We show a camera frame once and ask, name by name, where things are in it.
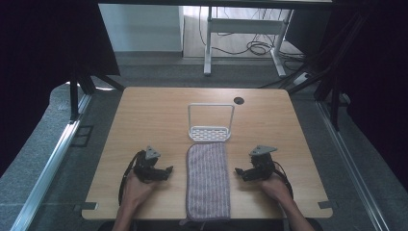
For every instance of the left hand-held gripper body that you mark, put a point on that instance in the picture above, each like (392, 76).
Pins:
(148, 169)

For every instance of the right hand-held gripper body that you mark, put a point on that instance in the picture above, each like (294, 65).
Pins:
(262, 166)

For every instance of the purple striped towel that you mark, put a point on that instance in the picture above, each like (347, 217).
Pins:
(208, 183)

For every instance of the person's left hand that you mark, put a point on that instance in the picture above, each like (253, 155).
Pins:
(137, 190)

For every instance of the person's right hand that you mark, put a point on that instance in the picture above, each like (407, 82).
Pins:
(275, 188)

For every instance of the person's dark clothing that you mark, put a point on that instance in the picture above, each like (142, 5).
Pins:
(160, 225)

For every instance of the grey tape strip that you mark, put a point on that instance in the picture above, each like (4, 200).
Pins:
(86, 206)
(327, 204)

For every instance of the white power strip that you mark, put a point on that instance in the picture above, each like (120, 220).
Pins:
(302, 78)

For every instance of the black metal stand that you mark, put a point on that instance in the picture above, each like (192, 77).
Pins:
(74, 96)
(333, 93)

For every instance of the black curtain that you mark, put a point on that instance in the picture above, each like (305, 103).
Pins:
(378, 80)
(41, 64)

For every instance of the aluminium floor rail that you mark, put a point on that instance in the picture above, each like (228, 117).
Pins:
(48, 170)
(352, 166)

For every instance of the white metal desk frame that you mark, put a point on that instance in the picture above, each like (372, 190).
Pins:
(243, 26)

